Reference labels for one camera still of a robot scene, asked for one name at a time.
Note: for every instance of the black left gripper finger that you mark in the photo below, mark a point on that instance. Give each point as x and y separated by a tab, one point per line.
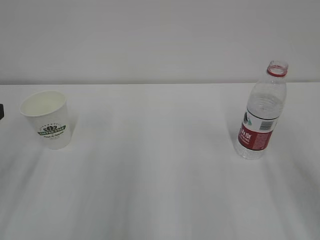
2	112

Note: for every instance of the clear water bottle red label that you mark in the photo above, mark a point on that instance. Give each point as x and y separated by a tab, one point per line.
263	109

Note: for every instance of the white paper cup green logo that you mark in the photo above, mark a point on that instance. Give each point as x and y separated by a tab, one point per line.
47	113

